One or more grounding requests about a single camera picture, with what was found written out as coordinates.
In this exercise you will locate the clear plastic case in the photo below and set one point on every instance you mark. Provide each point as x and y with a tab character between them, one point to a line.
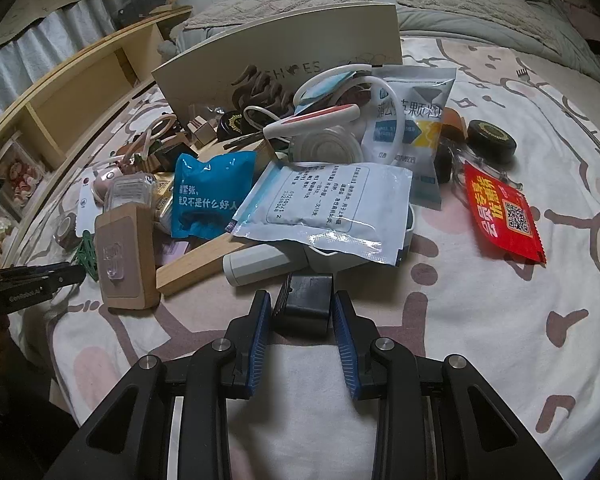
132	188

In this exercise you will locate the black tape roll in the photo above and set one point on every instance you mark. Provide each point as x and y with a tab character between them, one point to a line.
491	142

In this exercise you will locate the small black box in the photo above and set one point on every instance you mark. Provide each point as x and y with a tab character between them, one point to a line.
303	304

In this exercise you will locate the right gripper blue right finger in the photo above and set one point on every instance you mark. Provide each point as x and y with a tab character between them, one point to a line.
436	419

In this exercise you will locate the cartoon patterned blanket mat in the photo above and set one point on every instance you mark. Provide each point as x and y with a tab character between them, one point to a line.
532	331

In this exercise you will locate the white foil sachet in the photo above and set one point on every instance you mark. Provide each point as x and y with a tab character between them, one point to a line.
357	209

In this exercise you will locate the white cylinder tube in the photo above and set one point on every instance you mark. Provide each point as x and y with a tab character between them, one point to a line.
261	262

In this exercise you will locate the blue white medicine sachet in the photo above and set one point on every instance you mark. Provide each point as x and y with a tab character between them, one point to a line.
403	122

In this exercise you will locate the wooden block stick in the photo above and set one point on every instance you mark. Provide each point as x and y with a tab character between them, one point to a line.
198	264

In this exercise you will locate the wooden board with clear hook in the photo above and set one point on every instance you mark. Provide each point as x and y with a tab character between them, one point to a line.
124	246

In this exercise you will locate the pink clothes pile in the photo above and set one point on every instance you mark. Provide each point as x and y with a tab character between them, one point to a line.
583	17

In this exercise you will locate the dark storage bag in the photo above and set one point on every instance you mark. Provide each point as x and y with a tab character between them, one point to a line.
136	10

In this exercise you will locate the green clothes peg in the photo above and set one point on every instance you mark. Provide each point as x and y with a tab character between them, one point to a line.
85	255

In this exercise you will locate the white red scissors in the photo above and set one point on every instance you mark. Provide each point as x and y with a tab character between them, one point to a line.
301	124

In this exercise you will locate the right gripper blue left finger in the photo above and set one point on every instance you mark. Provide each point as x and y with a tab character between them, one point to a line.
127	436

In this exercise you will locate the wooden side shelf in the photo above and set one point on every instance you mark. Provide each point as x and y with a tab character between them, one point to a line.
62	112

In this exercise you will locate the grey curtain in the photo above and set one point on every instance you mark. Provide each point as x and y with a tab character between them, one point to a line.
43	46

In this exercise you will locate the blue snack packet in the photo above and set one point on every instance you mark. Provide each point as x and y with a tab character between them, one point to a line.
207	194

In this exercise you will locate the brown tape roll in wrap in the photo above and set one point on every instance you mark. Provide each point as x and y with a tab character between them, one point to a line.
65	233

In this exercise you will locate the red qr packet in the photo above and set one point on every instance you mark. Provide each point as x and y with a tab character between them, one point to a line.
502	215

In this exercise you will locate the white cardboard shoe box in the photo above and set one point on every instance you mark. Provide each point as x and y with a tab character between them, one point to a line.
291	49

